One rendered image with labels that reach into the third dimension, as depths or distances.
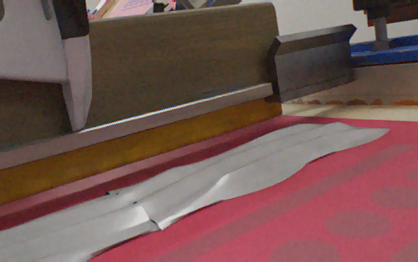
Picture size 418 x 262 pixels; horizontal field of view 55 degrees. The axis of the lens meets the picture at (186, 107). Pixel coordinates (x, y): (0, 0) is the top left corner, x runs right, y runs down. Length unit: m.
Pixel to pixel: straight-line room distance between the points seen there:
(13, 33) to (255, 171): 0.15
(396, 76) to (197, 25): 0.18
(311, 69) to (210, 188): 0.18
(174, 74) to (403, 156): 0.15
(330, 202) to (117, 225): 0.09
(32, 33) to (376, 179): 0.19
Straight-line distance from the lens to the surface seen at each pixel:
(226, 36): 0.31
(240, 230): 0.17
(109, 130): 0.24
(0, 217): 0.26
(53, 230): 0.20
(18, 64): 0.23
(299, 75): 0.34
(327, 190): 0.20
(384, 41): 0.40
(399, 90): 0.38
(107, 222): 0.19
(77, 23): 0.23
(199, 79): 0.29
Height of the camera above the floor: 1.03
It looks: 7 degrees down
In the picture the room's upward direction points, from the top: 10 degrees counter-clockwise
